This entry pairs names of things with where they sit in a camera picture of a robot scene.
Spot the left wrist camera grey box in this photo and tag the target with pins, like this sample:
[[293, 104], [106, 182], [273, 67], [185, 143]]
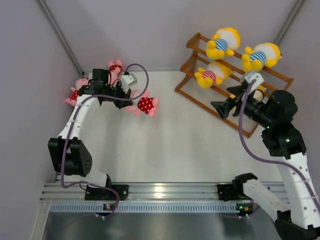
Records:
[[127, 80]]

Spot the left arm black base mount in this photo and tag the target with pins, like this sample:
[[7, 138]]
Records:
[[99, 194]]

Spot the yellow plush red stripes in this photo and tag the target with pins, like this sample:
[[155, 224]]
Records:
[[255, 96], [214, 74]]

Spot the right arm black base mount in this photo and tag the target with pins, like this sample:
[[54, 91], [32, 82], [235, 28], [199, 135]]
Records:
[[228, 192]]

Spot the grey slotted cable duct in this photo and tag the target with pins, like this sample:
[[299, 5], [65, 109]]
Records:
[[152, 207]]

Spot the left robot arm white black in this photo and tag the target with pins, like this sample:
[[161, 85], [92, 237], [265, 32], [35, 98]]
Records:
[[68, 152]]

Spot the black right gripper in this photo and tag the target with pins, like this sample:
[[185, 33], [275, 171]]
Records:
[[223, 107]]

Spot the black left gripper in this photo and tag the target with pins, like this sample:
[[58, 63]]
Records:
[[123, 95]]

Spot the pink plush upside down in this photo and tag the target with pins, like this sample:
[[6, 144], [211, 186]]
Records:
[[72, 100]]

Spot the yellow plush blue stripes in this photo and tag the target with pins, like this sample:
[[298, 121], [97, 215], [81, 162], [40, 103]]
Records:
[[224, 43], [265, 54]]

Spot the brown wooden shelf rack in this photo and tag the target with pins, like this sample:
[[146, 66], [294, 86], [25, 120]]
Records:
[[198, 56]]

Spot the pink plush red dotted dress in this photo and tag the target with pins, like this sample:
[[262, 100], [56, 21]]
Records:
[[144, 104]]

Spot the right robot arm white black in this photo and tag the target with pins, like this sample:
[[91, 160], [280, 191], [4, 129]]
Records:
[[299, 218]]

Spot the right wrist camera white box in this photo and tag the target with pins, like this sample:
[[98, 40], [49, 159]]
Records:
[[251, 81]]

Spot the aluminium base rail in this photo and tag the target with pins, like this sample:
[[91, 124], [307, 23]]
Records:
[[140, 191]]

